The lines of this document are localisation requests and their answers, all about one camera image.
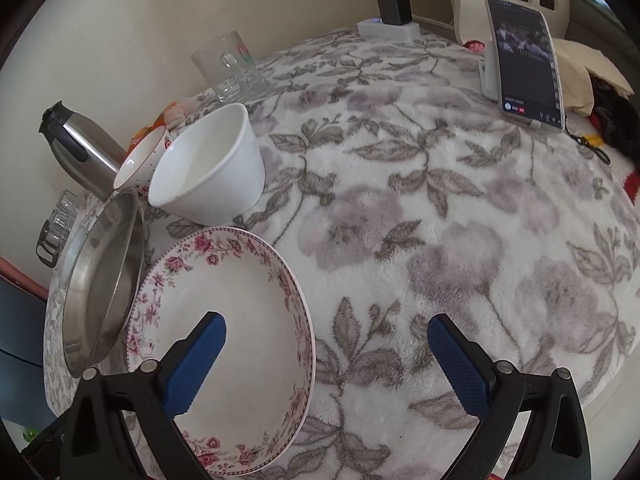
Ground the orange snack packet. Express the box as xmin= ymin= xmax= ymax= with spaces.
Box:
xmin=127 ymin=100 xmax=201 ymax=156

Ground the small red rimmed bowl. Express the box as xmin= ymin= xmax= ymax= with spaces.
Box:
xmin=113 ymin=126 xmax=173 ymax=198

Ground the black lanyard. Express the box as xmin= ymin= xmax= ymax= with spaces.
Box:
xmin=564 ymin=127 xmax=612 ymax=165

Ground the stainless steel plate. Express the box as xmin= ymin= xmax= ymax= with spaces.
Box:
xmin=60 ymin=190 xmax=151 ymax=378

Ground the dark cloth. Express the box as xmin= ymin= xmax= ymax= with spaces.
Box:
xmin=590 ymin=77 xmax=640 ymax=161

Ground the beige cloth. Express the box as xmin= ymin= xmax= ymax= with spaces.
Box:
xmin=552 ymin=37 xmax=632 ymax=121

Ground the clear glass mug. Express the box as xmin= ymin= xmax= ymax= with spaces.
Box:
xmin=191 ymin=31 xmax=265 ymax=103

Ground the white square bowl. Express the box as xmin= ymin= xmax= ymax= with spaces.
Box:
xmin=148 ymin=102 xmax=266 ymax=226

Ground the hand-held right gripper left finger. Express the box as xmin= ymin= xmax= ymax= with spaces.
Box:
xmin=59 ymin=311 xmax=228 ymax=480

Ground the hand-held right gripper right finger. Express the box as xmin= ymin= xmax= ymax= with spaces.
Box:
xmin=426 ymin=313 xmax=588 ymax=480

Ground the black charger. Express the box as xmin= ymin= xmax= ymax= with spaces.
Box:
xmin=376 ymin=0 xmax=414 ymax=26

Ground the dark blue object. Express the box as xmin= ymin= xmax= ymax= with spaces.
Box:
xmin=0 ymin=257 xmax=51 ymax=401

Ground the white power strip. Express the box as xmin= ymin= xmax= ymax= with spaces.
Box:
xmin=357 ymin=17 xmax=422 ymax=41

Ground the white cut-out shelf unit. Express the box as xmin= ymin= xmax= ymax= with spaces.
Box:
xmin=442 ymin=0 xmax=571 ymax=43

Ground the stainless steel thermos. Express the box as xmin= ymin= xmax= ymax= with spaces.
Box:
xmin=38 ymin=101 xmax=128 ymax=202

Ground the pink floral rimmed plate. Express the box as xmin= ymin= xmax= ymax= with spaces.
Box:
xmin=126 ymin=226 xmax=317 ymax=476

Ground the smartphone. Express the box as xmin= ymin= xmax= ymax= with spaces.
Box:
xmin=486 ymin=0 xmax=566 ymax=133

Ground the white phone stand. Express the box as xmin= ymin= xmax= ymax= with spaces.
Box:
xmin=477 ymin=40 xmax=501 ymax=101

